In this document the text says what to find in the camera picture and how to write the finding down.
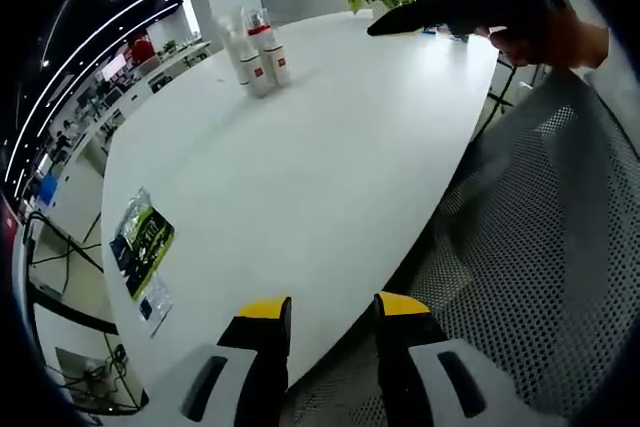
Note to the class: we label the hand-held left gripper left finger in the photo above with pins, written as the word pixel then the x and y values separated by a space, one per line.
pixel 260 377

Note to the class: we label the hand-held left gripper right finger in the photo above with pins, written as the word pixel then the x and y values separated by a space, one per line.
pixel 405 377

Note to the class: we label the red label skincare bottle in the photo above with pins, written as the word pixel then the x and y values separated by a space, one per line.
pixel 258 82
pixel 280 74

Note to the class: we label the white skincare tube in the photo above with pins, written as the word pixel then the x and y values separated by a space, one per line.
pixel 232 42

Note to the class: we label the person's right hand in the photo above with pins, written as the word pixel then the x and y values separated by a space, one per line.
pixel 585 44

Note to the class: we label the blue box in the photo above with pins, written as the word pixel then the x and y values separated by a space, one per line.
pixel 428 32

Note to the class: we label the small clear packet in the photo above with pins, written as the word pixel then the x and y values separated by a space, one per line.
pixel 155 304

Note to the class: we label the grey mesh office chair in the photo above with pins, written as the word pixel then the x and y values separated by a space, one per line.
pixel 525 247

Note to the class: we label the green black sachet packet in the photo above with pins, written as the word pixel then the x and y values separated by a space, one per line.
pixel 145 242

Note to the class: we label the small background plant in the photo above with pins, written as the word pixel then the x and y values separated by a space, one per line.
pixel 170 46

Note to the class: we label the blue bin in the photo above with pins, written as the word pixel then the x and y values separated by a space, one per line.
pixel 49 189

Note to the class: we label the long white counter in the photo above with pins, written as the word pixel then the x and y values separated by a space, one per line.
pixel 135 97

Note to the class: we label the background wall screen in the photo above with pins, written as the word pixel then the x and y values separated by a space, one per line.
pixel 114 68

